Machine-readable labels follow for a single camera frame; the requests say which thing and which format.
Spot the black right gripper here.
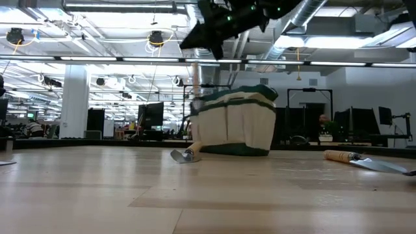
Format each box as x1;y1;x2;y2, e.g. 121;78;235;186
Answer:
179;0;270;61

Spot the cream green canvas gardening bag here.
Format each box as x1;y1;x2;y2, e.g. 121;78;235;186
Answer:
189;84;280;157

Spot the small wooden handled trowel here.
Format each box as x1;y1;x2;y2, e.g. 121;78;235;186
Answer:
170;140;204;164

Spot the large wooden handled steel trowel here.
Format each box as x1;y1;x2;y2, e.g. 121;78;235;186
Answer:
322;149;416;177

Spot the monitor on black arm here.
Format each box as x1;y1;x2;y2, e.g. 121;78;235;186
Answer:
378;106;413;142

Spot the black office monitor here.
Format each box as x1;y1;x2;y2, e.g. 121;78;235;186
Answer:
137;101;165;131

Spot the overhead LED light bar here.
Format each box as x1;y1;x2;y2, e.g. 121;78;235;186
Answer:
0;54;416;68

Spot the black cabinet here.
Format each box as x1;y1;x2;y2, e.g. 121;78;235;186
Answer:
86;108;106;139

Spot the white room pillar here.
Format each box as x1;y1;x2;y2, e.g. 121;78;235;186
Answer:
59;64;91;140

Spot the small potted green plant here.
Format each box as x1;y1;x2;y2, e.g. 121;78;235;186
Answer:
318;120;341;143

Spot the row of dark monitors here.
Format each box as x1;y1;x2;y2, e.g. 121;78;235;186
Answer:
333;108;381;136

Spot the silver spiral ceiling duct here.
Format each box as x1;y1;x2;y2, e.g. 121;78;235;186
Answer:
187;3;225;88

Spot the black ceiling cable reel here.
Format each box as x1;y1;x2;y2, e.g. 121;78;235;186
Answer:
6;27;25;46
148;30;165;48

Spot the black aluminium table frame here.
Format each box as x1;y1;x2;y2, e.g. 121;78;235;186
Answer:
0;138;416;160

